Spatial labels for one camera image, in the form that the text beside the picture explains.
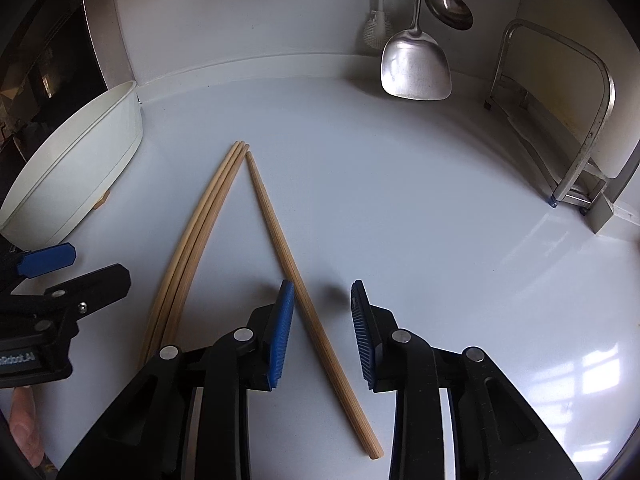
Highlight stainless steel rack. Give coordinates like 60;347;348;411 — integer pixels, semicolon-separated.
484;18;616;217

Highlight person's left hand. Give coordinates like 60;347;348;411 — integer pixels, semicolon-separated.
6;387;46;467

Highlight wooden chopstick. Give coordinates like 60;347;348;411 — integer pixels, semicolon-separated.
160;144;251;350
148;141;246;361
246;151;385;461

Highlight metal spatula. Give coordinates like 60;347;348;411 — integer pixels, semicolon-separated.
380;0;452;102

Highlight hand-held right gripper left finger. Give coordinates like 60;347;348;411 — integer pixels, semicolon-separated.
57;280;296;480

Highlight white scrubbing brush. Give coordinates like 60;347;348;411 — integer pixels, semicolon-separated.
364;0;393;50

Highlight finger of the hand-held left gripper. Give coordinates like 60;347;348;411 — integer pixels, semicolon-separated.
0;243;77;293
0;263;132;333

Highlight white plastic basin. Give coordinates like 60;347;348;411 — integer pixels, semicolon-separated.
0;80;144;251

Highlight bundle of wooden chopsticks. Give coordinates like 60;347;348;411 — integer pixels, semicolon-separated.
139;141;239;367

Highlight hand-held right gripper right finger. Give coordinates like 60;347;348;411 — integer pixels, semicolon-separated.
350;280;583;480

